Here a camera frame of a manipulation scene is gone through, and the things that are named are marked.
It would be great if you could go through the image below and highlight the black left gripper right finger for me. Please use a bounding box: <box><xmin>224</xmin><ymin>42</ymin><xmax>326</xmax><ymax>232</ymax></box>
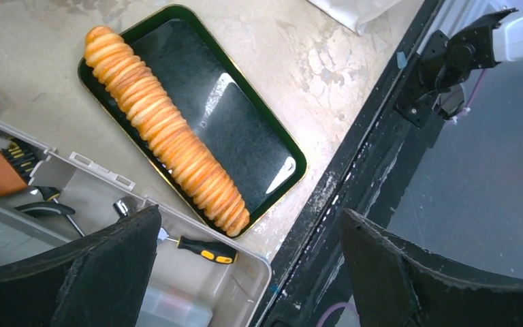
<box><xmin>340</xmin><ymin>209</ymin><xmax>523</xmax><ymax>326</ymax></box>

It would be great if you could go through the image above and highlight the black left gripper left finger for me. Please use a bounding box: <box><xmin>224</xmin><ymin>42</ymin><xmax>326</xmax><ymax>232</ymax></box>
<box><xmin>0</xmin><ymin>206</ymin><xmax>161</xmax><ymax>326</ymax></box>

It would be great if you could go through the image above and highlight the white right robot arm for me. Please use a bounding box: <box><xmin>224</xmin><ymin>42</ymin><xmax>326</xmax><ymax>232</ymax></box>
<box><xmin>394</xmin><ymin>8</ymin><xmax>523</xmax><ymax>127</ymax></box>

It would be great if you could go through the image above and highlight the grey open toolbox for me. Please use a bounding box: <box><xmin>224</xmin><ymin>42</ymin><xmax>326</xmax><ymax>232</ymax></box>
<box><xmin>0</xmin><ymin>121</ymin><xmax>271</xmax><ymax>326</ymax></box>

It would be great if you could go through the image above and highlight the stubby black yellow screwdriver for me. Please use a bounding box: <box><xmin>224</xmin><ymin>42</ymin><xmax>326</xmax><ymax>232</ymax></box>
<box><xmin>157</xmin><ymin>228</ymin><xmax>238</xmax><ymax>265</ymax></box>

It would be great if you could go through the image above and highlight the orange spiral bread loaf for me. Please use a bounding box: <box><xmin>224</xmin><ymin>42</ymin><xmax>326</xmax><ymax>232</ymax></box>
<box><xmin>84</xmin><ymin>26</ymin><xmax>250</xmax><ymax>237</ymax></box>

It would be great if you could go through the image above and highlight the orange hex key holder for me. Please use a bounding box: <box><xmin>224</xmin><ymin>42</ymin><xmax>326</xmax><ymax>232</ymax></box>
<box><xmin>0</xmin><ymin>138</ymin><xmax>40</xmax><ymax>197</ymax></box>

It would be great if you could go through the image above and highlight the black rectangular tray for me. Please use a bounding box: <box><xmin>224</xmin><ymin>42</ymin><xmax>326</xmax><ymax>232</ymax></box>
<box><xmin>77</xmin><ymin>4</ymin><xmax>308</xmax><ymax>239</ymax></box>

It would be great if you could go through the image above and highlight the beige canvas tote bag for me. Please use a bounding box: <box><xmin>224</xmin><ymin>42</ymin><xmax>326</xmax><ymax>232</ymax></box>
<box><xmin>308</xmin><ymin>0</ymin><xmax>400</xmax><ymax>36</ymax></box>

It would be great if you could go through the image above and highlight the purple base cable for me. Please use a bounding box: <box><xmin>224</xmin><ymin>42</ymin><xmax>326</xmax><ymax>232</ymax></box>
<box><xmin>315</xmin><ymin>301</ymin><xmax>358</xmax><ymax>327</ymax></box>

